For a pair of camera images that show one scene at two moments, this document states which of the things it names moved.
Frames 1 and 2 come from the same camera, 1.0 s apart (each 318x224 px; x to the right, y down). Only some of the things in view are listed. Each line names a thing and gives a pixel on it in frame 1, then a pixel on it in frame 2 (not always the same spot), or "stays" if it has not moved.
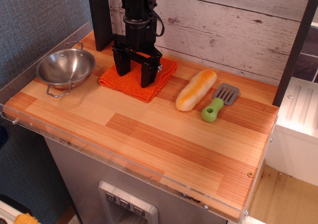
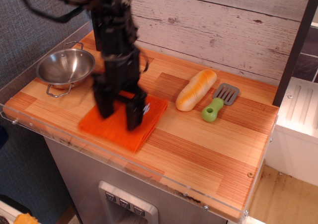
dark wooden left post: [102, 23] stays
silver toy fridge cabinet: [97, 191] stays
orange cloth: [131, 82] → [125, 121]
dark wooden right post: [297, 46] stays
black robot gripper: [139, 39] → [118, 76]
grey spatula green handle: [226, 94] stays
